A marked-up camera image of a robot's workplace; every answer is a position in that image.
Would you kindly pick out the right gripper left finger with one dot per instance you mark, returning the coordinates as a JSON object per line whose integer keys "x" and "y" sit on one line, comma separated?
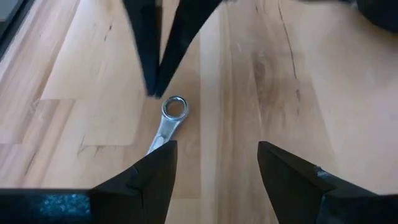
{"x": 140, "y": 196}

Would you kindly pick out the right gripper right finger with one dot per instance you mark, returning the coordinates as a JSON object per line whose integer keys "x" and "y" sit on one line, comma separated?
{"x": 295, "y": 193}

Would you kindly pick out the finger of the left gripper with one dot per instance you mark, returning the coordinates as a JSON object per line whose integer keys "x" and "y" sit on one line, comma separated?
{"x": 149, "y": 31}
{"x": 186, "y": 31}

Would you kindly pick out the silver combination wrench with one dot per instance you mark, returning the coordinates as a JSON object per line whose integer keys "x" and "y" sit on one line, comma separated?
{"x": 166, "y": 127}

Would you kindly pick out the black aluminium frame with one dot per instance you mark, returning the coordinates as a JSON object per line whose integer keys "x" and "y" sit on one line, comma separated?
{"x": 15, "y": 23}

